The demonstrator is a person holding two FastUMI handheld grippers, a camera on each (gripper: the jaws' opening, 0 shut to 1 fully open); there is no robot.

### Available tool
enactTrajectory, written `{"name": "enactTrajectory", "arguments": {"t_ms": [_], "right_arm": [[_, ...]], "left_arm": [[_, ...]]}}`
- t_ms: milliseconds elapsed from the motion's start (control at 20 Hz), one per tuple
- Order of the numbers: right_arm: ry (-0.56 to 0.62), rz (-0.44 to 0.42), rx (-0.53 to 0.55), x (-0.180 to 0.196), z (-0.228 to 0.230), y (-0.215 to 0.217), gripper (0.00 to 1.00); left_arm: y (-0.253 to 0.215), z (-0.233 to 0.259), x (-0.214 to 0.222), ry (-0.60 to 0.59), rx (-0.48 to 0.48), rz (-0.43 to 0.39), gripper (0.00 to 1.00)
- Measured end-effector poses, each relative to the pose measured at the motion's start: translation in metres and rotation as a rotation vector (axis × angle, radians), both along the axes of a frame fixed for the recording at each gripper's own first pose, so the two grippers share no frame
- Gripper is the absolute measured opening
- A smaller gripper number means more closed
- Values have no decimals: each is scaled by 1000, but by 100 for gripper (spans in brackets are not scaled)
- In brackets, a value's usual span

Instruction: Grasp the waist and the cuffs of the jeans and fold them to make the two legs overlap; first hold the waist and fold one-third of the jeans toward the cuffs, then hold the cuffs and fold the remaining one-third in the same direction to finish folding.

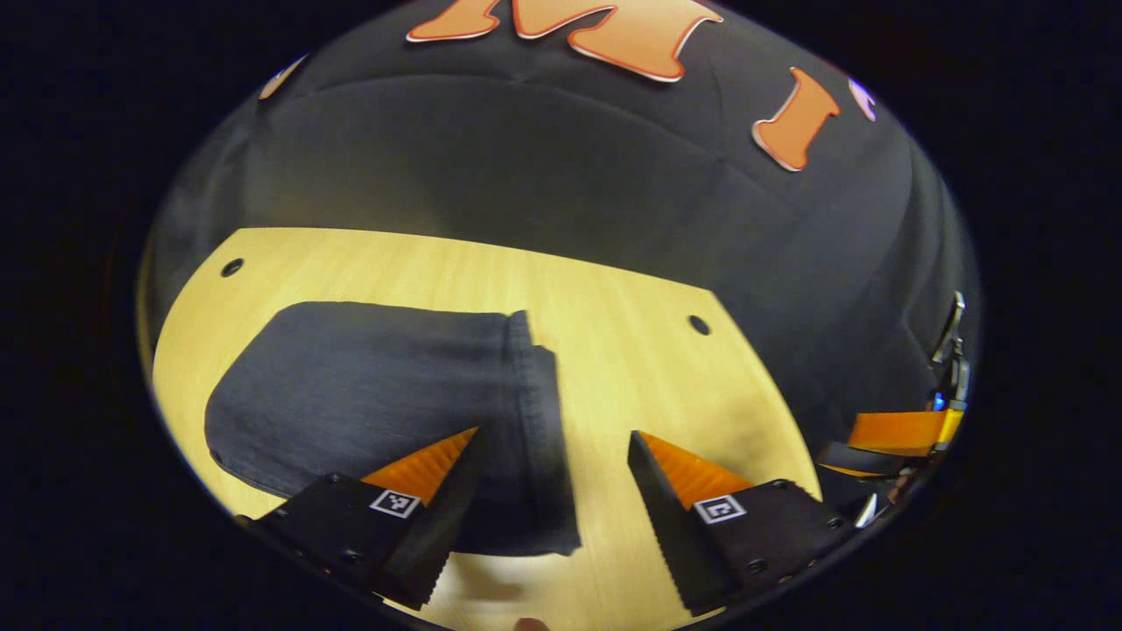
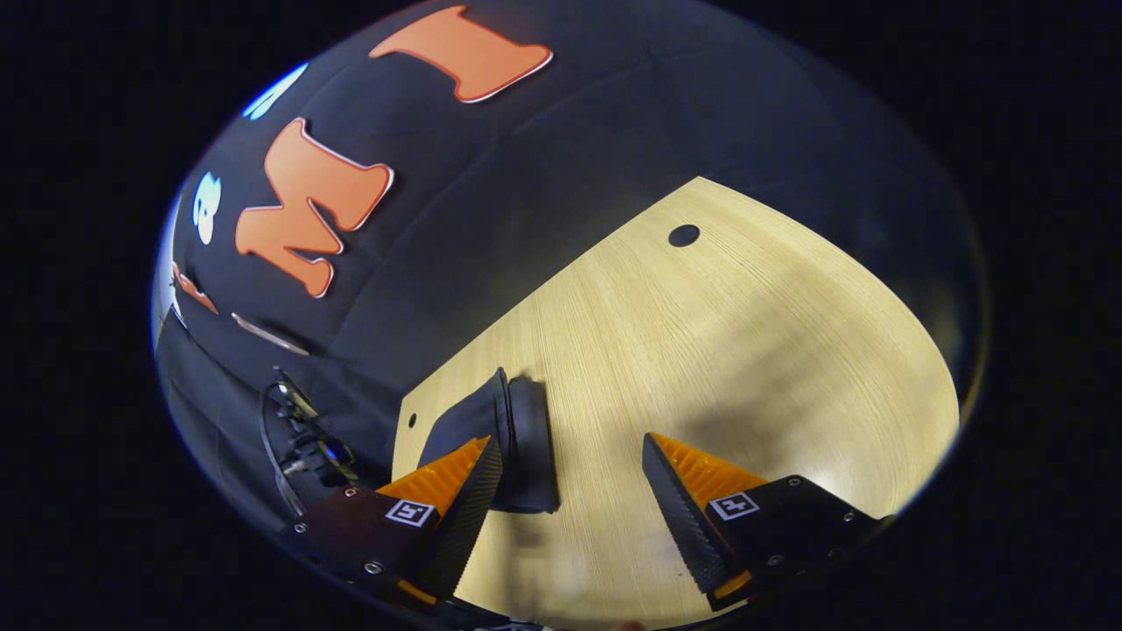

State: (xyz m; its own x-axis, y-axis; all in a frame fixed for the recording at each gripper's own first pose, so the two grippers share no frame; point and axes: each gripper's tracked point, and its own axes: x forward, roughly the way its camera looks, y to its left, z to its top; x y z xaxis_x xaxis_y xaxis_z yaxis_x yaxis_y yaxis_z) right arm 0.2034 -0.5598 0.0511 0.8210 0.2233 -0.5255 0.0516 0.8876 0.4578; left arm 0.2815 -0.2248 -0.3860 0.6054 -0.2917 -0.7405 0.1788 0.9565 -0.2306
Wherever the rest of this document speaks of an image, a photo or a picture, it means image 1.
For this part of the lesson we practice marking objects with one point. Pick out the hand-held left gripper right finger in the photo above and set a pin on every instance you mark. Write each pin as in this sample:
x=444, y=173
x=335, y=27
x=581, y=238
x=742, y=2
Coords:
x=668, y=517

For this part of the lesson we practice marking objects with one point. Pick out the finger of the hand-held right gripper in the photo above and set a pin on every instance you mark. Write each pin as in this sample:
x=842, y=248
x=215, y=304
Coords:
x=894, y=431

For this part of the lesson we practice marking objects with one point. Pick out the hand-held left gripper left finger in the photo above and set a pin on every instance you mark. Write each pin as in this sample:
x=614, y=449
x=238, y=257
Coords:
x=447, y=517

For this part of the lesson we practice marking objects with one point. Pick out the dark blue jeans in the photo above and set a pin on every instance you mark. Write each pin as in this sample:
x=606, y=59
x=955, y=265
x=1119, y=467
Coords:
x=368, y=386

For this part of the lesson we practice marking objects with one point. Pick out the black backdrop cloth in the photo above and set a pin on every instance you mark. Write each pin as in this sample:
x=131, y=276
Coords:
x=543, y=166

